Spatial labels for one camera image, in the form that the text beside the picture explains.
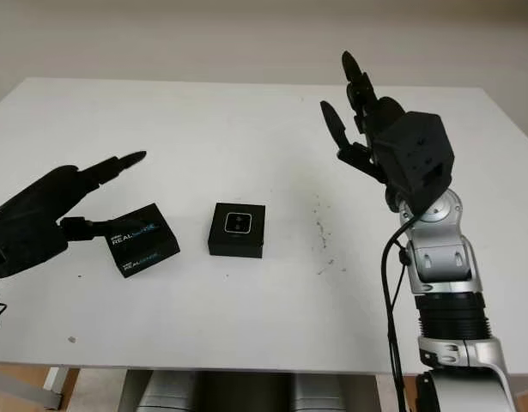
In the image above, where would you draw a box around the grey metal table leg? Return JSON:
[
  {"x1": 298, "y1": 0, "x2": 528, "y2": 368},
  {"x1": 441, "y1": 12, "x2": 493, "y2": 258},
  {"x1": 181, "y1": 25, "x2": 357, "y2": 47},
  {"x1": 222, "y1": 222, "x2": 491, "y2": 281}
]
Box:
[{"x1": 0, "y1": 367, "x2": 71, "y2": 409}]

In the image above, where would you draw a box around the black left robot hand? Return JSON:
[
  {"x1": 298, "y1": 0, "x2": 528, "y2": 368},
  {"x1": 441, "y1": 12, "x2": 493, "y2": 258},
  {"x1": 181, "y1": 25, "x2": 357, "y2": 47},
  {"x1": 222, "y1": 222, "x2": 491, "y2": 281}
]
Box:
[{"x1": 0, "y1": 149, "x2": 148, "y2": 281}]

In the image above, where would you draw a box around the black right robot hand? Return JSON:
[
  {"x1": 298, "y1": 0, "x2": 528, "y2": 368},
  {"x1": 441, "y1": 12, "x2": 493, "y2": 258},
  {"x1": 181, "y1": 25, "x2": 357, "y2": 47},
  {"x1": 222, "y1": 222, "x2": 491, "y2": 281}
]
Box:
[{"x1": 319, "y1": 50, "x2": 409, "y2": 212}]

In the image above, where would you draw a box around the silver and black robot torso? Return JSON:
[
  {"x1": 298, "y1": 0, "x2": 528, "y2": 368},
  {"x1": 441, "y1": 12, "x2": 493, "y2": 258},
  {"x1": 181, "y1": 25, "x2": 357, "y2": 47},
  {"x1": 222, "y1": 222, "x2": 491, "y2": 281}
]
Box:
[{"x1": 122, "y1": 371, "x2": 379, "y2": 412}]

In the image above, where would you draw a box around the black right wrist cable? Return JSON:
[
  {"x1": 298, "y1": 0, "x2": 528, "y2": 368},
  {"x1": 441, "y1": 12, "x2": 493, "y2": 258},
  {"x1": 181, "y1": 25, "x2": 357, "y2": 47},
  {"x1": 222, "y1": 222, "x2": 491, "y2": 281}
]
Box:
[{"x1": 381, "y1": 214, "x2": 417, "y2": 412}]

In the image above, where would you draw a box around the small silver depth camera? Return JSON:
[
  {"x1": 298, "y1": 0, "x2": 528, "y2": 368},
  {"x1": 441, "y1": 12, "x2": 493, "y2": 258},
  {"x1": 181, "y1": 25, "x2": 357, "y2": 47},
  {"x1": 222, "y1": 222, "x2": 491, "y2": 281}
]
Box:
[{"x1": 223, "y1": 211, "x2": 252, "y2": 235}]

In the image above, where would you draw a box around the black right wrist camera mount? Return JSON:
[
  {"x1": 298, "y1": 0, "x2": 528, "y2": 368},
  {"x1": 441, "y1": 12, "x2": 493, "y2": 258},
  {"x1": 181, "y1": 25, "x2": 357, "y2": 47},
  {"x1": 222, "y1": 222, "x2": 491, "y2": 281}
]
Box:
[{"x1": 373, "y1": 110, "x2": 456, "y2": 215}]

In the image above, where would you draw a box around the black RealSense box lid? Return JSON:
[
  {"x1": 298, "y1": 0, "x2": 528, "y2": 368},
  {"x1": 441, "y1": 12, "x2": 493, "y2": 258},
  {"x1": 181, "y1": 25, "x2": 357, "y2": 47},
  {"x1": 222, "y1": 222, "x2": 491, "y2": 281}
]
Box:
[{"x1": 105, "y1": 204, "x2": 181, "y2": 280}]

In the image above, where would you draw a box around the black box base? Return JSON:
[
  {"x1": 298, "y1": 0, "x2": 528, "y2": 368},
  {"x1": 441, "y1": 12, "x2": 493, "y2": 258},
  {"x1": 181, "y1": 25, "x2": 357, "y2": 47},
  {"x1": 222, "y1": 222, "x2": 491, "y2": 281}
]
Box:
[{"x1": 207, "y1": 201, "x2": 267, "y2": 259}]

